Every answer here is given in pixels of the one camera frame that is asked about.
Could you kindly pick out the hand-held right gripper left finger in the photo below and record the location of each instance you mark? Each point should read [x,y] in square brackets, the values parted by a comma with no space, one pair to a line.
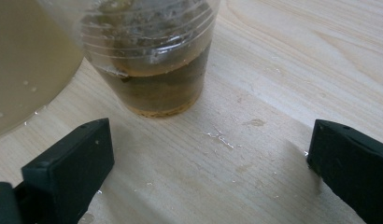
[68,168]

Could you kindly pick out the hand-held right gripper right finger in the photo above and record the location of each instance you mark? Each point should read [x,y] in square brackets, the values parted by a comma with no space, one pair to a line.
[354,165]

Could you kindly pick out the plastic drink cup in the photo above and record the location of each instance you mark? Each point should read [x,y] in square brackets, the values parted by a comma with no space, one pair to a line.
[155,90]

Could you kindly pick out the beige strainer container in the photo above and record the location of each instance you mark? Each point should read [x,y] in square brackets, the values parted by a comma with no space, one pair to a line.
[24,62]

